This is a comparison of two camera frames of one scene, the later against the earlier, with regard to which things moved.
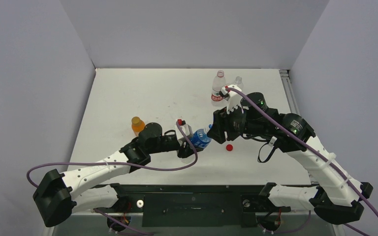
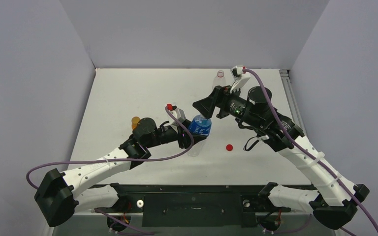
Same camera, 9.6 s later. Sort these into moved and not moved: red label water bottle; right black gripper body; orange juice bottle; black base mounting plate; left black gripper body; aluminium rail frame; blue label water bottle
Moved: blue label water bottle; right black gripper body; left black gripper body
Not moved: red label water bottle; orange juice bottle; black base mounting plate; aluminium rail frame
